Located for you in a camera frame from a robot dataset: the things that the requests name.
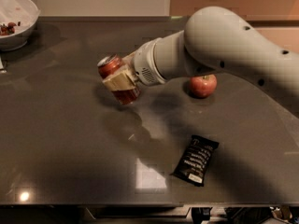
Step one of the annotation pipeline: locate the black snack bar wrapper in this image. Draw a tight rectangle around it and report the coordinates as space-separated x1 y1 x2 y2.
173 135 219 187

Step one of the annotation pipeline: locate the white bowl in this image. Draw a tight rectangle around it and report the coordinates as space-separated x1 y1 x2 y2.
0 0 40 51

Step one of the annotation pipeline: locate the red fruit in bowl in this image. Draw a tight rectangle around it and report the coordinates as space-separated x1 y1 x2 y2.
0 21 21 35

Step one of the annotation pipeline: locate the red coke can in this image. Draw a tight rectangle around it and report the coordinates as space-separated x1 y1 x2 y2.
97 54 140 105

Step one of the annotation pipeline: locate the red apple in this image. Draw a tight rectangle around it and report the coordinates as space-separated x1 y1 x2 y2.
189 75 217 98

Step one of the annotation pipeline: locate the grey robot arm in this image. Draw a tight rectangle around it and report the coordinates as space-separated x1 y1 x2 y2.
98 7 299 117

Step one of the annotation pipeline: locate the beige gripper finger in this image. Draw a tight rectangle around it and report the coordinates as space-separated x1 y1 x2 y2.
103 64 136 91

